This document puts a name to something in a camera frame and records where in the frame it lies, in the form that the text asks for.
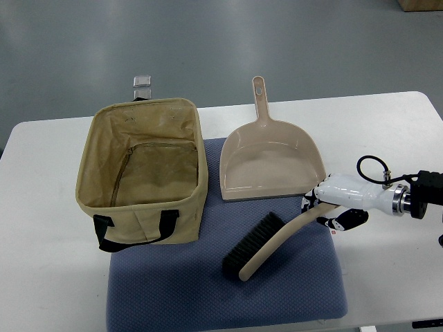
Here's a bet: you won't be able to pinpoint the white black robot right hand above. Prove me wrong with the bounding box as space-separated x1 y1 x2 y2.
301 174 410 231

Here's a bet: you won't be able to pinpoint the beige hand broom black bristles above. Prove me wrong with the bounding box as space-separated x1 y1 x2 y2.
221 203 337 282

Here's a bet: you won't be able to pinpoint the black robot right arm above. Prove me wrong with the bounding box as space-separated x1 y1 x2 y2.
356 155 442 219

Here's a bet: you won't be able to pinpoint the beige plastic dustpan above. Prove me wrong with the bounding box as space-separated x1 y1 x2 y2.
219 76 326 201

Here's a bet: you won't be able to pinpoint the black table control panel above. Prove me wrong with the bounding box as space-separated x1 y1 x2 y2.
412 319 443 329

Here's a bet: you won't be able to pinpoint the blue grey cushion mat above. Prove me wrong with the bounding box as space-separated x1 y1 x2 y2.
107 138 347 331

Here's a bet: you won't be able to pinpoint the cardboard box corner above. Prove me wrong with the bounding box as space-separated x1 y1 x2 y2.
397 0 443 12

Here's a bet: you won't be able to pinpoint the lower metal floor plate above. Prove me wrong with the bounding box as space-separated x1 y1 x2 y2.
134 88 152 100

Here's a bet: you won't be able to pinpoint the yellow fabric bag black handles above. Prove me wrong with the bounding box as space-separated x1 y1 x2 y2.
75 98 208 252

